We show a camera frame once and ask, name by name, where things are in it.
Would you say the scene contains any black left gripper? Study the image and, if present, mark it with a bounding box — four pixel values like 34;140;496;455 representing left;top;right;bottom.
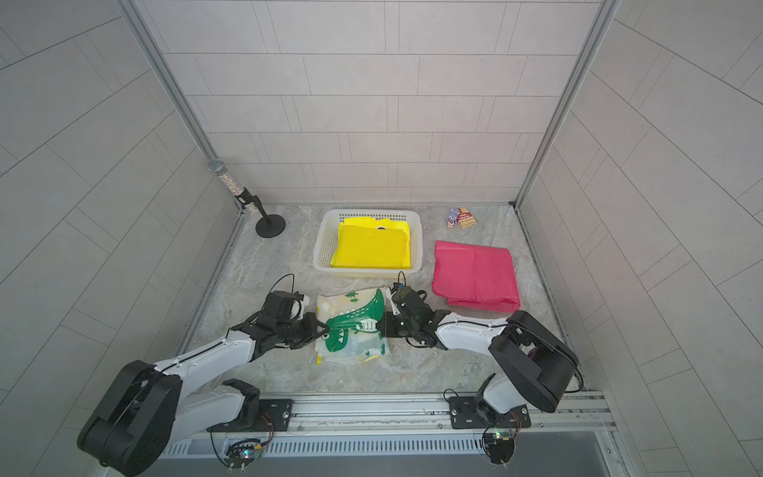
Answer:
276;312;333;349

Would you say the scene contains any green dinosaur translucent raincoat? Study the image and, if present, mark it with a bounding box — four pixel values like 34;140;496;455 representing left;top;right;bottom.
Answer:
315;288;389;365

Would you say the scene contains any pink raincoat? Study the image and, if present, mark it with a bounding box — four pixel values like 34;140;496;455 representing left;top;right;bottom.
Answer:
432;240;522;314

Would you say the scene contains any yellow duck face raincoat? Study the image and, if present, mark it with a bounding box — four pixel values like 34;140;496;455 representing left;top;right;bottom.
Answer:
338;217;411;235

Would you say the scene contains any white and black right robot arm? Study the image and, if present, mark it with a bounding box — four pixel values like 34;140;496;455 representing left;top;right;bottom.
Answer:
377;305;579;423

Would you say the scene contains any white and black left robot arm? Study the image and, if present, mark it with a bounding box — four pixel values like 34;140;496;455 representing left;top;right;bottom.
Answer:
77;313;329;476

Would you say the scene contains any white plastic perforated basket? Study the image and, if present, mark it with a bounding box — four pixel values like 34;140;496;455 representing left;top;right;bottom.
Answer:
313;209;424;278

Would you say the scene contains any glass tube on black stand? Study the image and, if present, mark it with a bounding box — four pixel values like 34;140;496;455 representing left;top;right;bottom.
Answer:
208;158;286;239

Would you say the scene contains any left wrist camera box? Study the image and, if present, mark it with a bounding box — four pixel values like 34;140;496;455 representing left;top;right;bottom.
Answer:
261;290;310;321

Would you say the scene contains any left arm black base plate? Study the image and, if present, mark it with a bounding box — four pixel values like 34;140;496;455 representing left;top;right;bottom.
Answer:
223;399;294;432

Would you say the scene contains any aluminium front rail frame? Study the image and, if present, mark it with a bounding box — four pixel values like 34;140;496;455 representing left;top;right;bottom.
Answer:
158;392;631;476

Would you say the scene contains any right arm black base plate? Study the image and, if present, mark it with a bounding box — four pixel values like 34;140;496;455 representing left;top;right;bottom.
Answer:
446;396;532;430

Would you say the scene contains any left circuit board with wires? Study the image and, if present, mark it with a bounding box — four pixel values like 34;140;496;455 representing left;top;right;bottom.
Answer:
225;438;264;473

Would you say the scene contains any circuit board with wires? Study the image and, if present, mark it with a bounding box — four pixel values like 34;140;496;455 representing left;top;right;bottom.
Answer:
482;429;516;466
225;438;264;473

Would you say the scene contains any right circuit board with wires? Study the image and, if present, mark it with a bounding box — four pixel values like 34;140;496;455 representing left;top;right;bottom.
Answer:
482;429;516;466

